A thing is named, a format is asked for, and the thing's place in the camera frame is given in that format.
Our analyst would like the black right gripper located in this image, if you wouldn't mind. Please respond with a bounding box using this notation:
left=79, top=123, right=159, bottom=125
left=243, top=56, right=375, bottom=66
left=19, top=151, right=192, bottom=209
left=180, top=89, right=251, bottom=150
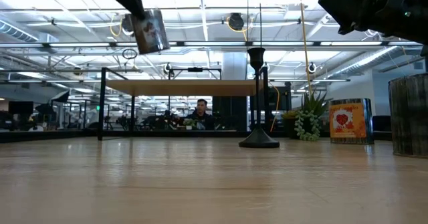
left=318, top=0, right=428, bottom=46

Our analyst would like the floral label candle tin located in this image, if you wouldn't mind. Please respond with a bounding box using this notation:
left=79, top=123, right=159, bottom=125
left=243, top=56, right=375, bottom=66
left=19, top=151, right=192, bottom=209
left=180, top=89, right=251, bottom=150
left=130, top=9, right=171, bottom=55

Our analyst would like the orange label candle tin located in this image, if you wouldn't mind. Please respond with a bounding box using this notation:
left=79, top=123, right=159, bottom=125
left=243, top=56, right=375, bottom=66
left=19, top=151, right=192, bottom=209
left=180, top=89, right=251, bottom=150
left=329, top=98, right=375, bottom=145

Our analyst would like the dark striped candle tin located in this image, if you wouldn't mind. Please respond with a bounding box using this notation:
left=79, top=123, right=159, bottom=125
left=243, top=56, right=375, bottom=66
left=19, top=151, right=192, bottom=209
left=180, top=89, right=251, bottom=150
left=388, top=73, right=428, bottom=158

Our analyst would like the black candlestick holder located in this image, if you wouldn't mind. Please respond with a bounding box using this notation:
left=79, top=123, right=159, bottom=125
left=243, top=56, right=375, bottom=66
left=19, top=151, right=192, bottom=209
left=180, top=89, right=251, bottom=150
left=238, top=47, right=280, bottom=149

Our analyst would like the black office chair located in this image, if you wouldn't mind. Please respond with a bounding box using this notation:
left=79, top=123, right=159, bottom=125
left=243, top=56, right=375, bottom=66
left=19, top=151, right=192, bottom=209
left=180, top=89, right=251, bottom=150
left=372, top=115, right=393, bottom=133

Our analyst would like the black studio lamp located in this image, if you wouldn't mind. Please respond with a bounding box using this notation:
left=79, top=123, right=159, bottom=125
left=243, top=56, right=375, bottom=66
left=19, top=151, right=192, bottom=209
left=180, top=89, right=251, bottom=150
left=35, top=90, right=71, bottom=131

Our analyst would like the green succulent plant in pot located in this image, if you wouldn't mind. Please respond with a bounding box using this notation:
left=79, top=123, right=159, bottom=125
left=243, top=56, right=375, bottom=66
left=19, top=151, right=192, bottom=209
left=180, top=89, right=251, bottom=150
left=282, top=90, right=334, bottom=142

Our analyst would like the person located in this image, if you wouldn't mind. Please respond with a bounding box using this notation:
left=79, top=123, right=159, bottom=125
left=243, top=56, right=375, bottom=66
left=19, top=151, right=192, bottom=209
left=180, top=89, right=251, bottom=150
left=183, top=98, right=217, bottom=131

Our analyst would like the black monitor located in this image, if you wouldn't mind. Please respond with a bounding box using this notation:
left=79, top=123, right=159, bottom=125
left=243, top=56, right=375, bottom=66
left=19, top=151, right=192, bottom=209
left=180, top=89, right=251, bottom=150
left=8, top=100, right=35, bottom=116

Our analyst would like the long yellow hanging cable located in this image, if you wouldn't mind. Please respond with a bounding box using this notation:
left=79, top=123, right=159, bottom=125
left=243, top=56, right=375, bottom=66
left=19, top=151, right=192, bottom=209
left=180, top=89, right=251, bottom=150
left=298, top=0, right=314, bottom=96

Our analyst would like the black cable loop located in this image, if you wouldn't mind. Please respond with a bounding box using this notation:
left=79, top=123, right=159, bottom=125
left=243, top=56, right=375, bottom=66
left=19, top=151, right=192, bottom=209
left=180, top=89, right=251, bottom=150
left=122, top=47, right=138, bottom=60

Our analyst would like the wooden shelf with black frame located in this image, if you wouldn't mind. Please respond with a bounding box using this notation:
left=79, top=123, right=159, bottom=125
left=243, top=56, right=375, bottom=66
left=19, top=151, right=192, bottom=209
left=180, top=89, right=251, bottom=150
left=97, top=66, right=271, bottom=142

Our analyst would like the short yellow cable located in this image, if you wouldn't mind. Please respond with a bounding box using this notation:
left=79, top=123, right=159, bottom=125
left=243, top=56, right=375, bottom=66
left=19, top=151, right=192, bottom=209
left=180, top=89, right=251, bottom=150
left=270, top=83, right=281, bottom=133

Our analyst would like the black table edge rail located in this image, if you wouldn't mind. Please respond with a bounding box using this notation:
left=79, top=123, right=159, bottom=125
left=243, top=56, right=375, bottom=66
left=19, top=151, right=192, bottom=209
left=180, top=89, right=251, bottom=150
left=0, top=129, right=393, bottom=144

